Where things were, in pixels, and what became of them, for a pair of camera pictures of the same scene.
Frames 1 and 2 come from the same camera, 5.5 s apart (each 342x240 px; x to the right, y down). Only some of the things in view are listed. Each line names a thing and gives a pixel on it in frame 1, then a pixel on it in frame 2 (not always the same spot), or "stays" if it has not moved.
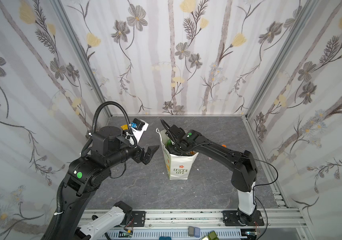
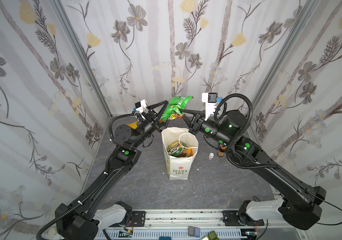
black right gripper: [176, 135] to [196, 124]
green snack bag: [169, 143] to [174, 109]
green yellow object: [212, 236] stays
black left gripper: [141, 154] to [152, 118]
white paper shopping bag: [178, 166] stays
